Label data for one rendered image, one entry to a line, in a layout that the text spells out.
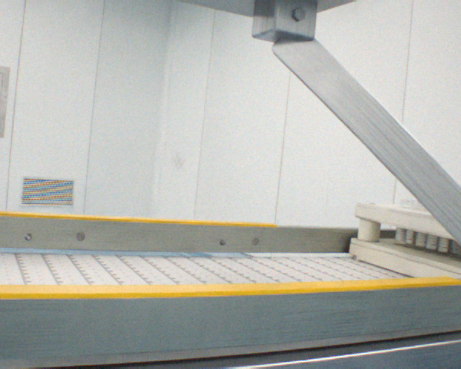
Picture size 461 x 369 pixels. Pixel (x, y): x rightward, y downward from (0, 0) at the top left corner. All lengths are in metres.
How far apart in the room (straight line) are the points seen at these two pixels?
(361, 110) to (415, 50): 3.78
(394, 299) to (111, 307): 0.19
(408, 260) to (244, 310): 0.33
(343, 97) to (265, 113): 4.65
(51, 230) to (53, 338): 0.27
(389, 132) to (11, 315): 0.23
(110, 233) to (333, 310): 0.28
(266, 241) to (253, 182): 4.38
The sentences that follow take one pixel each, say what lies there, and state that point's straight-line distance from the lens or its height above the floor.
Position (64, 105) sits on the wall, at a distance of 5.70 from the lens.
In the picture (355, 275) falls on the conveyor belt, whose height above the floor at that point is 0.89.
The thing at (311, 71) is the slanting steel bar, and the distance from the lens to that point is 0.33.
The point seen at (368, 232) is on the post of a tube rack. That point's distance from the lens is 0.68.
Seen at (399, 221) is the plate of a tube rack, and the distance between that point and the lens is 0.63.
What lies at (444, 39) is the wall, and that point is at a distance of 4.01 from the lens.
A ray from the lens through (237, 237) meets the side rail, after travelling 0.61.
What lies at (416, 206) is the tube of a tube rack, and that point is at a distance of 0.67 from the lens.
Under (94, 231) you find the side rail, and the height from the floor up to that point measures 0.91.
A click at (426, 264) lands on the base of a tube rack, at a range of 0.60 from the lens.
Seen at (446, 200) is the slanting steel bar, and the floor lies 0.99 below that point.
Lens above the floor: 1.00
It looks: 3 degrees down
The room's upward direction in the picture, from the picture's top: 6 degrees clockwise
